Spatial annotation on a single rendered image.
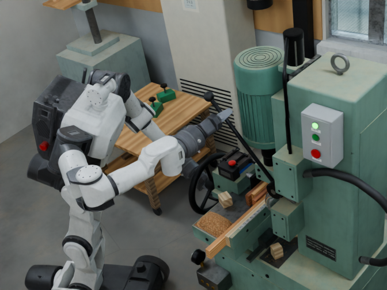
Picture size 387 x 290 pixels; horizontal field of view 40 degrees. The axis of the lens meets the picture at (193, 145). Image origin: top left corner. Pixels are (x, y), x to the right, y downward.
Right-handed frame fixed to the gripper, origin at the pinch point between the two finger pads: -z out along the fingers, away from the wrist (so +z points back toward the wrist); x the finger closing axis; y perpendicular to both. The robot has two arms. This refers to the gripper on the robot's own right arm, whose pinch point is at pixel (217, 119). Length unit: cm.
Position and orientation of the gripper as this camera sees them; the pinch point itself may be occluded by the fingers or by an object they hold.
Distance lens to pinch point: 181.3
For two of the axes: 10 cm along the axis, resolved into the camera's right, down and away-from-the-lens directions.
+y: 6.0, 8.0, 0.0
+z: -6.9, 5.1, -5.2
